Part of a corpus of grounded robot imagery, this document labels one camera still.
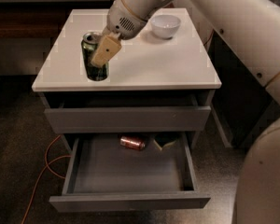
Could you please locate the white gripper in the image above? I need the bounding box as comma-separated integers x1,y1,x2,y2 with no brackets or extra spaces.
91,0,147,68

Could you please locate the green soda can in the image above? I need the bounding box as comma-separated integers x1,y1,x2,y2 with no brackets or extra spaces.
81,32,108,81

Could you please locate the grey drawer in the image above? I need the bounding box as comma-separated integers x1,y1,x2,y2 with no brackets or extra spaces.
49,133,210,213
45,91,211,133

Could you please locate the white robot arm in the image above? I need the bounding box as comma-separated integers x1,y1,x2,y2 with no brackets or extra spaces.
91,0,280,224

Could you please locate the white-topped grey drawer cabinet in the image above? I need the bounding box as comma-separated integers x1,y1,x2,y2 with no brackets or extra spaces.
31,7,222,142

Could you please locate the grey top drawer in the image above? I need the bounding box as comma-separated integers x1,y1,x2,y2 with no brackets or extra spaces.
45,91,211,133

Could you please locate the copper red soda can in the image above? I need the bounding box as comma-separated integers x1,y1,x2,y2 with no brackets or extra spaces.
119,135,146,150

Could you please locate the white ceramic bowl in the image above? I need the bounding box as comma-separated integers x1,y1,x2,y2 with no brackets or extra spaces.
150,15,181,39

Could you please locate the dark wooden bench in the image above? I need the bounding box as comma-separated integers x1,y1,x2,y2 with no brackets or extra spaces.
0,1,112,38

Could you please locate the yellow-edged dark sponge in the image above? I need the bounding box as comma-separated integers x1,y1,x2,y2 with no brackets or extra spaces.
154,133,179,150

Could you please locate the black side cabinet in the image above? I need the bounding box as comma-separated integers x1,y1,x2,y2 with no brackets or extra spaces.
208,0,280,149

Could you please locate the orange floor cable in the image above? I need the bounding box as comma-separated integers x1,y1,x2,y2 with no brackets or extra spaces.
21,134,72,224

